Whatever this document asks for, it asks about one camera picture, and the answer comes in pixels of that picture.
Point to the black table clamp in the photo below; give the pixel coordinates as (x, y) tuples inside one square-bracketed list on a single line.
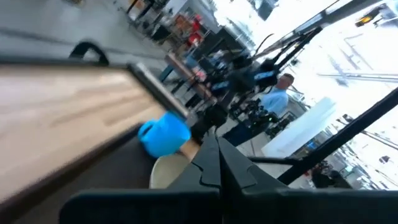
[(102, 56)]

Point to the black aluminium table frame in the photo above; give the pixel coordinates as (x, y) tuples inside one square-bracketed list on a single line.
[(155, 88)]

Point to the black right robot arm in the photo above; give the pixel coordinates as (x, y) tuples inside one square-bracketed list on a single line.
[(242, 81)]

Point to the white panel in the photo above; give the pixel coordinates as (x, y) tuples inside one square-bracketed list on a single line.
[(304, 127)]

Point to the person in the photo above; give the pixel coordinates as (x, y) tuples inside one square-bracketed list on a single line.
[(275, 99)]

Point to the light blue plastic mug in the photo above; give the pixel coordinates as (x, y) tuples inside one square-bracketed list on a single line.
[(164, 135)]

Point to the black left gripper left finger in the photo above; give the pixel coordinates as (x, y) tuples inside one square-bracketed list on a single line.
[(199, 202)]

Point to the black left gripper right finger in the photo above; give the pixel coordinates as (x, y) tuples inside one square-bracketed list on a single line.
[(242, 199)]

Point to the beige round plate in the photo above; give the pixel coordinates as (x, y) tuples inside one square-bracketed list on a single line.
[(168, 171)]

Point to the black rig strut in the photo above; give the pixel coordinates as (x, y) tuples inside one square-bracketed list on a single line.
[(311, 25), (342, 137)]

